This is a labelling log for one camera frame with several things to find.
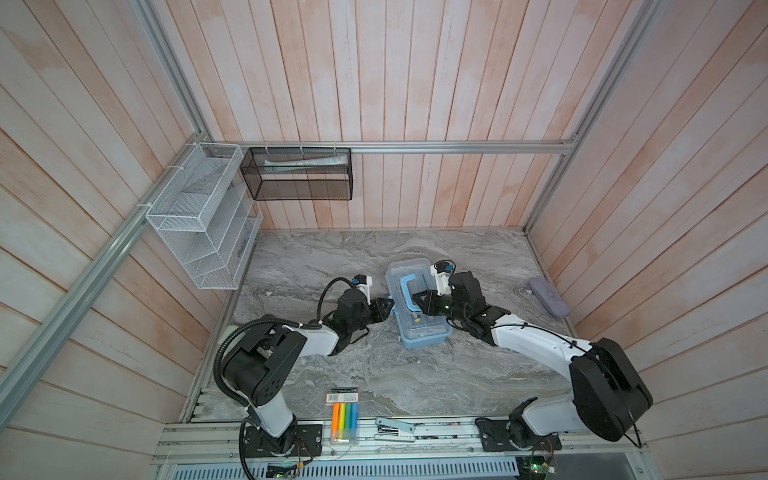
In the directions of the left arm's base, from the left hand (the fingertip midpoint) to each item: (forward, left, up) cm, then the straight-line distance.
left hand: (393, 307), depth 90 cm
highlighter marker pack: (-29, +13, -6) cm, 32 cm away
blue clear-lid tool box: (+8, -4, +5) cm, 10 cm away
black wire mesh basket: (+44, +33, +18) cm, 58 cm away
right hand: (+1, -6, +5) cm, 8 cm away
